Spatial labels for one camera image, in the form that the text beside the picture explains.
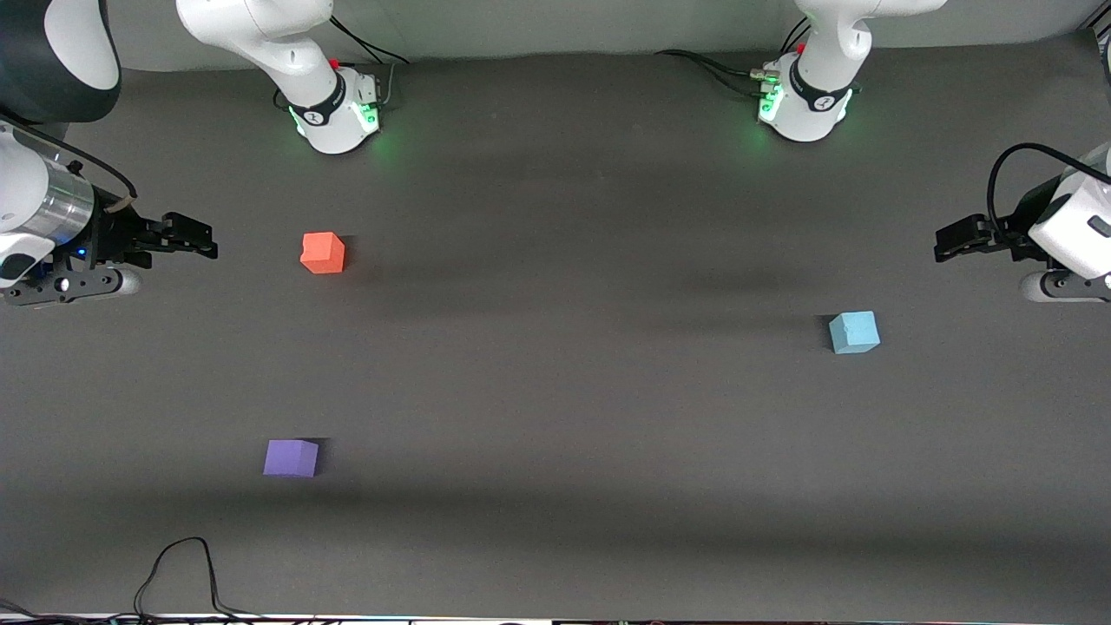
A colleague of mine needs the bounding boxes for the light blue foam block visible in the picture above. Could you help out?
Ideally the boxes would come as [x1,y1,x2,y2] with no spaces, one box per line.
[828,311,881,355]

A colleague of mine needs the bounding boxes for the orange foam block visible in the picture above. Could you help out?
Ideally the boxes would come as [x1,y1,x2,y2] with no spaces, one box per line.
[300,232,346,275]

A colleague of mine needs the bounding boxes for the purple foam block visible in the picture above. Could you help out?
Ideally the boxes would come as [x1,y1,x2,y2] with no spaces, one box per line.
[263,439,319,478]

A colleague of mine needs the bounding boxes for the dark grey table mat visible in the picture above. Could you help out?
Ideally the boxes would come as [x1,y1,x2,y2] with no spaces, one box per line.
[0,30,1111,622]

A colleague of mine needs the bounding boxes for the black right arm base cable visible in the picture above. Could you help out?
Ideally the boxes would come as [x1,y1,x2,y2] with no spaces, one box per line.
[328,15,411,107]

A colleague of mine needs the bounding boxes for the black arm base cable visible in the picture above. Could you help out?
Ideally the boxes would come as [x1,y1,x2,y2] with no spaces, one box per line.
[654,49,782,98]
[328,15,411,107]

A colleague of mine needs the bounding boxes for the thin black looped cable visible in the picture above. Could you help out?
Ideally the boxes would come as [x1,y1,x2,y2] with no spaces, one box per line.
[134,536,261,622]

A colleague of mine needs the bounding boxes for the black left arm base cable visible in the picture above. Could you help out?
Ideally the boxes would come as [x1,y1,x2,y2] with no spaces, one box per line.
[654,49,782,98]

